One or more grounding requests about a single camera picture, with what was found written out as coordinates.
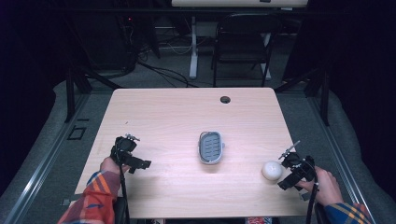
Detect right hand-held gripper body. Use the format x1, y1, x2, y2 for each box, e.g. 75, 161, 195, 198
277, 152, 316, 190

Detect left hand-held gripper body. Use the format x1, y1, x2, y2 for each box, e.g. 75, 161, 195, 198
110, 135, 152, 175

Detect white round ball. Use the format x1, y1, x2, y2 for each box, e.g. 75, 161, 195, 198
262, 161, 284, 182

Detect person's left hand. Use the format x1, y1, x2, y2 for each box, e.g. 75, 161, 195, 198
100, 157, 130, 175

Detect person's right hand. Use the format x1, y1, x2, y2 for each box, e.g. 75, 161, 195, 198
295, 166, 345, 207

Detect red patterned item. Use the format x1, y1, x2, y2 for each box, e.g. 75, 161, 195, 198
246, 217, 274, 224

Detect grey soap dish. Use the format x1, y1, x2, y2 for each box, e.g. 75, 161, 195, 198
197, 131, 226, 165

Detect white desk leg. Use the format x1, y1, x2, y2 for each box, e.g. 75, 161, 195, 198
262, 32, 272, 81
189, 15, 199, 79

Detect black folding chair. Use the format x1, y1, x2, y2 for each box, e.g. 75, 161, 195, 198
212, 13, 283, 88

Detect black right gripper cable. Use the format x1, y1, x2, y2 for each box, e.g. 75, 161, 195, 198
305, 182, 319, 224

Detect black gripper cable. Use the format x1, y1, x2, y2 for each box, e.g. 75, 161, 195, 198
119, 166, 131, 224
305, 182, 319, 224

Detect metal floor rail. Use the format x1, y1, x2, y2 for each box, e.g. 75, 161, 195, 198
307, 92, 377, 224
3, 92, 92, 224

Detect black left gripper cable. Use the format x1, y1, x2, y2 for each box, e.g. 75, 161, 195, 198
119, 166, 131, 224

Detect black metal stand frame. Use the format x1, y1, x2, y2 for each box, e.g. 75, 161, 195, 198
274, 66, 331, 127
64, 66, 123, 123

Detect black floor cables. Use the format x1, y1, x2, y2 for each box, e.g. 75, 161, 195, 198
136, 43, 200, 89

